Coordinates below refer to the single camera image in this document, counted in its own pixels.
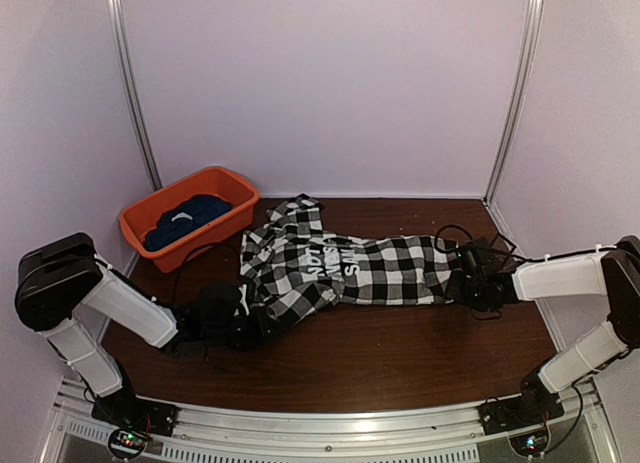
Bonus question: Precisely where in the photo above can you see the right black cable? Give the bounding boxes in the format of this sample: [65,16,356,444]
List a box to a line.
[433,225,521,264]

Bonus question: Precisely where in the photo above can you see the aluminium front rail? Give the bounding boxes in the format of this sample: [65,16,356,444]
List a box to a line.
[49,387,609,463]

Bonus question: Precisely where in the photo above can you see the black white checkered shirt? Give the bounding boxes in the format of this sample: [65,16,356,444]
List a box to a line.
[240,194,460,331]

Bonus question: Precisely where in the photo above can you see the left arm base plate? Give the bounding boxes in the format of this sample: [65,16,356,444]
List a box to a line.
[91,394,178,437]

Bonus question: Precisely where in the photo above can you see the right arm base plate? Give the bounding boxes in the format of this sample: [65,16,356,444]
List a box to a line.
[477,395,565,435]

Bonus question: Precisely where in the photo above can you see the orange plastic basin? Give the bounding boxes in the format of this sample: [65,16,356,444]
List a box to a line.
[119,167,260,273]

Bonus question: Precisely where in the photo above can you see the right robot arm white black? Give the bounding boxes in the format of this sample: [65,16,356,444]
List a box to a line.
[445,235,639,425]

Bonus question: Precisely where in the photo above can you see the small black brooch box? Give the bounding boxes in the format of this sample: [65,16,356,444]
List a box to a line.
[490,232,517,255]

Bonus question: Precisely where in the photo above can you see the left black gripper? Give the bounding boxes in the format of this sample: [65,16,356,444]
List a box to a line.
[203,305,284,351]

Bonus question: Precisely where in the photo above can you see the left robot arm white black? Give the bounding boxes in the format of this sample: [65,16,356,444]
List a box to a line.
[14,233,276,427]

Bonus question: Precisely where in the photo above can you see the right aluminium corner post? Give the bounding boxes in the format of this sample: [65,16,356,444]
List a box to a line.
[483,0,544,207]

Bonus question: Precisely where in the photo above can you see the aluminium corner post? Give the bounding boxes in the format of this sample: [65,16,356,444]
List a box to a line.
[483,0,544,207]
[106,0,163,191]

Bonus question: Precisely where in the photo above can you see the dark blue garment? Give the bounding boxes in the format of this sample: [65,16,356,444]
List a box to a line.
[143,194,233,252]

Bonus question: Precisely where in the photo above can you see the left aluminium corner post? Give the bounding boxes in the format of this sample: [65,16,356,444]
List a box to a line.
[106,0,163,191]

